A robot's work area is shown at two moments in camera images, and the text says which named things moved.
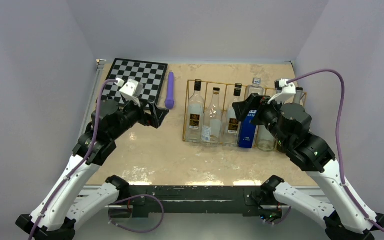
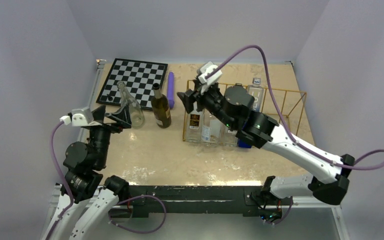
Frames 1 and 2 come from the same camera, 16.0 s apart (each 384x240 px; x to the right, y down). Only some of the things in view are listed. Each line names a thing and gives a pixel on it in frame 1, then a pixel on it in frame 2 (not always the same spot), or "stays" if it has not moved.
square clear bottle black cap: (195, 114) stays
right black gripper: (255, 101) to (188, 100)
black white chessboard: (151, 74) stays
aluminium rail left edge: (100, 66) stays
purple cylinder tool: (169, 103) stays
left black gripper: (155, 116) to (121, 117)
